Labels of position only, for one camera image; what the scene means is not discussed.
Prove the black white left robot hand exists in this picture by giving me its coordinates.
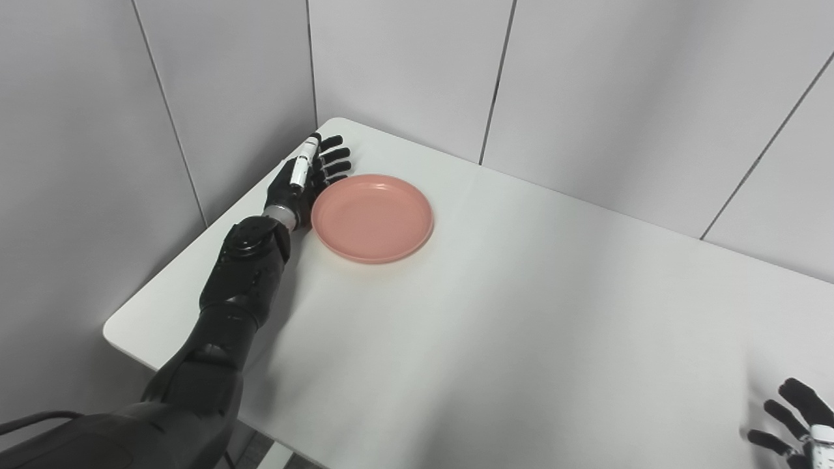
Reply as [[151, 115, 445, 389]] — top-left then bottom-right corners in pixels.
[[263, 133, 352, 230]]

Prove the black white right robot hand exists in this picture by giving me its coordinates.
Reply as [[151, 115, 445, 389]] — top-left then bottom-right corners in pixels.
[[747, 378, 834, 469]]

